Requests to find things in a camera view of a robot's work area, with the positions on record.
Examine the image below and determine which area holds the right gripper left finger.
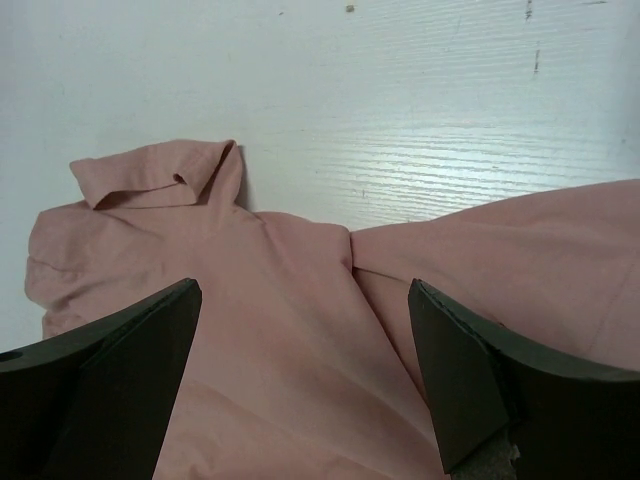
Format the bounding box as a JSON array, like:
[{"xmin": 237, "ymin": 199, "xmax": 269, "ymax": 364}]
[{"xmin": 1, "ymin": 279, "xmax": 202, "ymax": 479}]

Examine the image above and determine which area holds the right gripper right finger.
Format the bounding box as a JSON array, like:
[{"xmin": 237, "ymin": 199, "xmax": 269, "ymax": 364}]
[{"xmin": 408, "ymin": 280, "xmax": 639, "ymax": 479}]

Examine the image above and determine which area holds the pink t-shirt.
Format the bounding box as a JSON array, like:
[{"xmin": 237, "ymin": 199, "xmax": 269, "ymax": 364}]
[{"xmin": 25, "ymin": 140, "xmax": 639, "ymax": 479}]

